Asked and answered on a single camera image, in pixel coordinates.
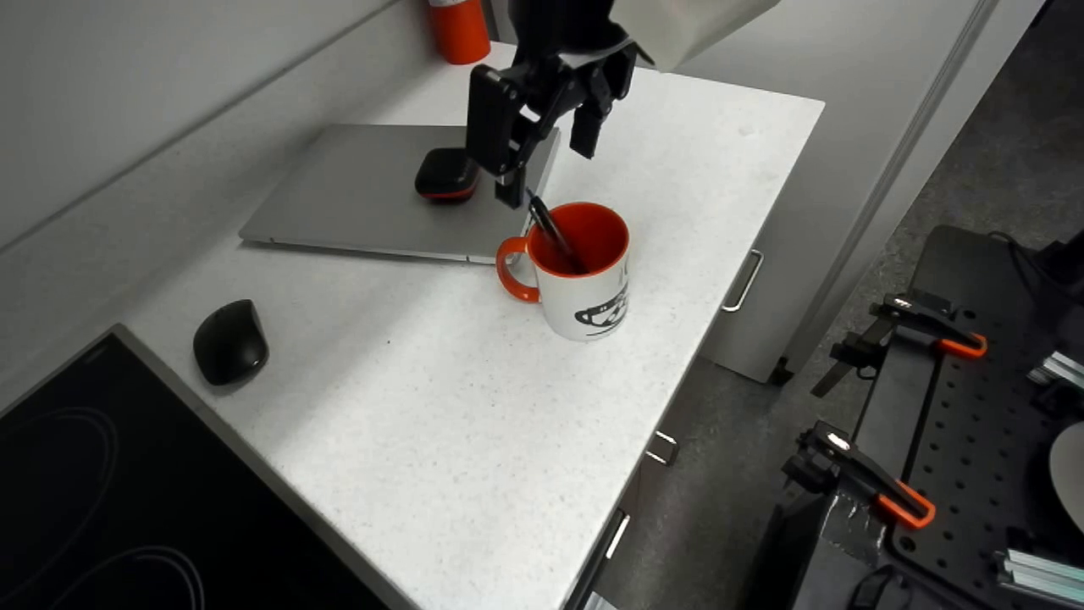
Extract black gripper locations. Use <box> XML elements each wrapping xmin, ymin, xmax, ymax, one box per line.
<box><xmin>463</xmin><ymin>24</ymin><xmax>656</xmax><ymax>212</ymax></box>

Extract dark ballpoint pen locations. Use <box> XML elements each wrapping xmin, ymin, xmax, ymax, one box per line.
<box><xmin>525</xmin><ymin>189</ymin><xmax>588</xmax><ymax>277</ymax></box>

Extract white mug orange interior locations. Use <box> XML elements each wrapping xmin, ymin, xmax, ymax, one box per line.
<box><xmin>493</xmin><ymin>201</ymin><xmax>633</xmax><ymax>346</ymax></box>

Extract black red earbud case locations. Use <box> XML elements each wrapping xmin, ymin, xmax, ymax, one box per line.
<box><xmin>412</xmin><ymin>144</ymin><xmax>483</xmax><ymax>205</ymax></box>

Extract orange cup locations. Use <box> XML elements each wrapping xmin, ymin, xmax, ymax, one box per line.
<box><xmin>424</xmin><ymin>0</ymin><xmax>493</xmax><ymax>68</ymax></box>

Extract grey closed laptop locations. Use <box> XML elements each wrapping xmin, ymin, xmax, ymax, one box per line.
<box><xmin>236</xmin><ymin>123</ymin><xmax>563</xmax><ymax>266</ymax></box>

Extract grey kitchen cabinet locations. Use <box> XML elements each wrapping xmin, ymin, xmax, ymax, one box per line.
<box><xmin>695</xmin><ymin>102</ymin><xmax>833</xmax><ymax>386</ymax></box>

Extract black computer mouse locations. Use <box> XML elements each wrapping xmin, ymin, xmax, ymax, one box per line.
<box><xmin>190</xmin><ymin>295</ymin><xmax>270</xmax><ymax>391</ymax></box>

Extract black orange bar clamp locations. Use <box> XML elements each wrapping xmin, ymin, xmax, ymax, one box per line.
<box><xmin>808</xmin><ymin>295</ymin><xmax>992</xmax><ymax>400</ymax></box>
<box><xmin>780</xmin><ymin>419</ymin><xmax>938</xmax><ymax>534</ymax></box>

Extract black perforated robot table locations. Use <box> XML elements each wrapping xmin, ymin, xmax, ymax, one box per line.
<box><xmin>785</xmin><ymin>224</ymin><xmax>1084</xmax><ymax>610</ymax></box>

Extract black induction cooktop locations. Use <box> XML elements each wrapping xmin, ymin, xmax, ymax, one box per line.
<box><xmin>0</xmin><ymin>331</ymin><xmax>393</xmax><ymax>610</ymax></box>

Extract silver aluminium profile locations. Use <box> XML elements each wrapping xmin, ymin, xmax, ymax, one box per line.
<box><xmin>1038</xmin><ymin>349</ymin><xmax>1084</xmax><ymax>392</ymax></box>
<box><xmin>995</xmin><ymin>545</ymin><xmax>1084</xmax><ymax>608</ymax></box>

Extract metal cabinet door handle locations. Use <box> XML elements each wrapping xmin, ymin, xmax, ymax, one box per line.
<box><xmin>718</xmin><ymin>246</ymin><xmax>770</xmax><ymax>320</ymax></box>

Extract metal drawer handle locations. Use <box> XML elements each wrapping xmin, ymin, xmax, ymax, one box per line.
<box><xmin>642</xmin><ymin>427</ymin><xmax>681</xmax><ymax>468</ymax></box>
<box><xmin>601</xmin><ymin>508</ymin><xmax>633</xmax><ymax>567</ymax></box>

